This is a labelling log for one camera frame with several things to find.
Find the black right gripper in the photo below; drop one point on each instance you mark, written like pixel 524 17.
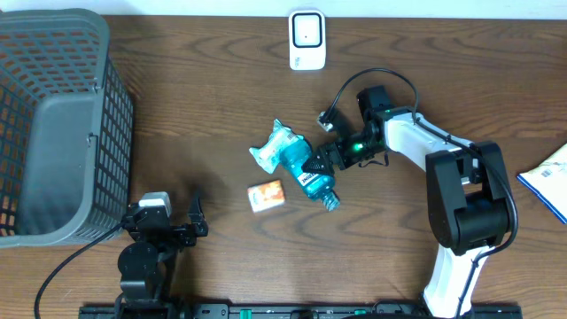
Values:
pixel 340 160

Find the teal mouthwash bottle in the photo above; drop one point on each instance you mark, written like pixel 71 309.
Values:
pixel 315 186

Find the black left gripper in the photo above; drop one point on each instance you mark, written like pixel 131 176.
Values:
pixel 198 224

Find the light green tissue pack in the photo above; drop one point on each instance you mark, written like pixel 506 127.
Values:
pixel 268 155

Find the cream snack bag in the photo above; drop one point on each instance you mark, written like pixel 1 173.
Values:
pixel 548 183

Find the grey plastic basket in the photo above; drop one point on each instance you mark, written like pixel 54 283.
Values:
pixel 66 129

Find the white barcode scanner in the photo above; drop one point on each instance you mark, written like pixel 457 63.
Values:
pixel 307 40

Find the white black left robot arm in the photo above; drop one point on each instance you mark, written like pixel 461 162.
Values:
pixel 147 266

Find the black mounting rail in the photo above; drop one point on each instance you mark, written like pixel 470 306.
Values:
pixel 383 309

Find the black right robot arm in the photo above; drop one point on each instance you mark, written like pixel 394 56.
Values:
pixel 469 203

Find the orange small box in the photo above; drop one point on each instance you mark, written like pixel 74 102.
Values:
pixel 266 196

